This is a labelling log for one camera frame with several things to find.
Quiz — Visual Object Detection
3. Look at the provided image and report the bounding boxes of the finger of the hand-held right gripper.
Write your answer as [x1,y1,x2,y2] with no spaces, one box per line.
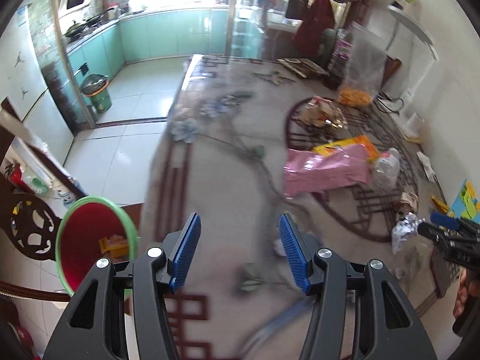
[418,222,457,250]
[430,212,479,235]

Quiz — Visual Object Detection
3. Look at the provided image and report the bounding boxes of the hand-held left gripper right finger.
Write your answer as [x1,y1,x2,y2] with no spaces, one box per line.
[278,213,437,360]

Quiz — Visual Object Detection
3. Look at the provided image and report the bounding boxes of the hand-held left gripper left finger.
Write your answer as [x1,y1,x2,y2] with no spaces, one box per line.
[43,213,202,360]

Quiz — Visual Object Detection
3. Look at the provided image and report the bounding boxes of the silver foil wrapper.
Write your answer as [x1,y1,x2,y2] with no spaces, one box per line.
[391,211,423,254]

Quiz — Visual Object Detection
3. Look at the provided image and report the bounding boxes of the brown paper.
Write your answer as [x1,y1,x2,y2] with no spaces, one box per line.
[397,191,419,211]

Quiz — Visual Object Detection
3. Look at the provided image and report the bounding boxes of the yellow orange box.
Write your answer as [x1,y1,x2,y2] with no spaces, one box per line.
[98,233,129,260]

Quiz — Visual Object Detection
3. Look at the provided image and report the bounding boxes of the crushed clear plastic bottle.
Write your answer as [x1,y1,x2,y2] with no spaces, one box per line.
[370,147,402,193]

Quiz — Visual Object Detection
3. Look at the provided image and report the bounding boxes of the pink plastic bag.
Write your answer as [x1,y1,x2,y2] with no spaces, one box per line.
[283,145,373,198]

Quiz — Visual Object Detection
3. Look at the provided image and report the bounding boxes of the red bucket green rim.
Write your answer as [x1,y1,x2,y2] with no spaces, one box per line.
[55,194,138,298]

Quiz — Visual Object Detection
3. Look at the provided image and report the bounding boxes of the yellow snack packet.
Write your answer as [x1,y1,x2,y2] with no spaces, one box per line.
[312,135,380,163]

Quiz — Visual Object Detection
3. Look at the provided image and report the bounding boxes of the red white wrappers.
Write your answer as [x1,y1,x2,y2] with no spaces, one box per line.
[298,95,348,129]

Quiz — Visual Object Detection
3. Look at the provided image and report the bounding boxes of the green trash bin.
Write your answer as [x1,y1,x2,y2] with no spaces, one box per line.
[80,74,113,115]

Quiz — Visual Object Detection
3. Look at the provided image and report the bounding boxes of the person's right hand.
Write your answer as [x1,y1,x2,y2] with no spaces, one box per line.
[453,280,469,319]

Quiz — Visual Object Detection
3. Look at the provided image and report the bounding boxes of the blue yellow toy box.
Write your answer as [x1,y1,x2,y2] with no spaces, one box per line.
[449,179,480,223]

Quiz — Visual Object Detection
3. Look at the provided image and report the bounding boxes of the white tissue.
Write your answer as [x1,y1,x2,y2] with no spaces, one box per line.
[416,151,436,181]

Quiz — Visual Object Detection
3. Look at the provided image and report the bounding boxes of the carved wooden chair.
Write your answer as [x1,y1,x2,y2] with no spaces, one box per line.
[0,97,82,304]

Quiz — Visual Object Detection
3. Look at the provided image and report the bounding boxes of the plain wooden chair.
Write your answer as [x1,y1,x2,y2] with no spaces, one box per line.
[382,55,403,88]

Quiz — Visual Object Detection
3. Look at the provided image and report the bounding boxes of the clear zip bag orange snacks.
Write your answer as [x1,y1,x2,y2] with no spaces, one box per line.
[337,22,389,110]

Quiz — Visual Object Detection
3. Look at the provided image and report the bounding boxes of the red cap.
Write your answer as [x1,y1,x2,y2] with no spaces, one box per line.
[7,324,35,351]

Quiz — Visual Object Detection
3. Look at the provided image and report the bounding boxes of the dark brown patterned box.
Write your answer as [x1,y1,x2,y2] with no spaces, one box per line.
[277,57,328,80]

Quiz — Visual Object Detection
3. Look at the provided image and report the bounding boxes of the pink printed bag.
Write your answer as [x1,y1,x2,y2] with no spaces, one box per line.
[333,29,354,69]

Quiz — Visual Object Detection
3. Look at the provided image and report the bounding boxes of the white desk lamp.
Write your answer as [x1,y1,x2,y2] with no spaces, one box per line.
[387,0,440,138]

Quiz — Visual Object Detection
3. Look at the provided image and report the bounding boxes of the teal kitchen cabinets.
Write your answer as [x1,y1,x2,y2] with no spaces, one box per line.
[67,8,230,80]

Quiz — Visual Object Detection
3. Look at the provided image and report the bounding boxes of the white refrigerator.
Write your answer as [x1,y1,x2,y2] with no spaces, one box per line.
[0,4,74,160]

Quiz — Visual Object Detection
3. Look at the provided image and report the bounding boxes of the dark red garment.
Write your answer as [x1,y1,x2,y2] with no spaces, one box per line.
[293,0,335,46]

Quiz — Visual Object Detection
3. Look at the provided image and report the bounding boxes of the black hanging bag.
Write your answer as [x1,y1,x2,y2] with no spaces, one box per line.
[284,0,311,20]

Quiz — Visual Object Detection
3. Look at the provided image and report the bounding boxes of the black wok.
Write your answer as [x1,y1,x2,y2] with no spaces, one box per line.
[63,14,103,37]

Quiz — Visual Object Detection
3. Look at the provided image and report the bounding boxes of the black cable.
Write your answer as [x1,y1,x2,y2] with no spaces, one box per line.
[374,91,406,114]

